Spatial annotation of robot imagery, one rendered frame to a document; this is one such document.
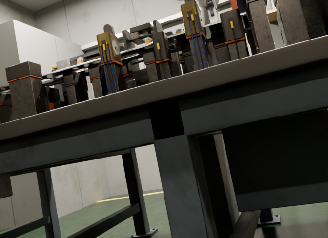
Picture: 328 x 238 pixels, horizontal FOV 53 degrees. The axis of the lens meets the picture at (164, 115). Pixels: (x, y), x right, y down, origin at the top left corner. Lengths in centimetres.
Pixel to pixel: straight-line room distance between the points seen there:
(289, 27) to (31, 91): 102
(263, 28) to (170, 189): 53
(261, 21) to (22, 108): 100
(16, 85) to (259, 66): 112
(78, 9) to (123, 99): 514
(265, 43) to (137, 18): 432
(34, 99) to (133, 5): 400
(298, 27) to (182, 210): 78
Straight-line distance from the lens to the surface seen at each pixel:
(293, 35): 123
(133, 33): 169
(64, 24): 589
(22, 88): 149
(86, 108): 73
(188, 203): 69
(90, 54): 189
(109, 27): 139
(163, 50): 123
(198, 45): 115
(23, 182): 419
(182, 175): 69
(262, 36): 98
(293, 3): 126
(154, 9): 514
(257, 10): 100
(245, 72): 62
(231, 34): 116
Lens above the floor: 57
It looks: 6 degrees up
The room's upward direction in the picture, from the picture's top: 11 degrees counter-clockwise
